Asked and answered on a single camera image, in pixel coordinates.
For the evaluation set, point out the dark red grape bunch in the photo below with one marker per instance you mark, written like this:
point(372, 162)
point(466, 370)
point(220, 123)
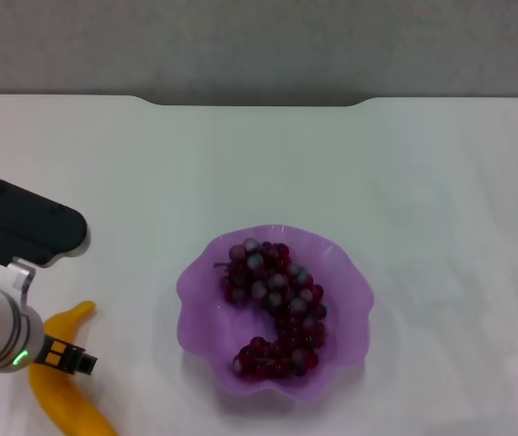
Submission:
point(281, 309)

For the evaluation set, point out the purple wavy plastic bowl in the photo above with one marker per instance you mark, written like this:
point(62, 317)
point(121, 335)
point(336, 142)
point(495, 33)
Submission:
point(222, 318)

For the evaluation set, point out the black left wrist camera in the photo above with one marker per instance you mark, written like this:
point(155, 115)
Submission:
point(18, 218)

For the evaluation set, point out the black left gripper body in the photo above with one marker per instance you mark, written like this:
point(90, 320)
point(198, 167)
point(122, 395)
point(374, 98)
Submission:
point(59, 354)

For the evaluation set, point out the yellow banana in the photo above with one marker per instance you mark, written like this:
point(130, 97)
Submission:
point(68, 404)

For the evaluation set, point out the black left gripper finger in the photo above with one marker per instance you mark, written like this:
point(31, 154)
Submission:
point(87, 362)

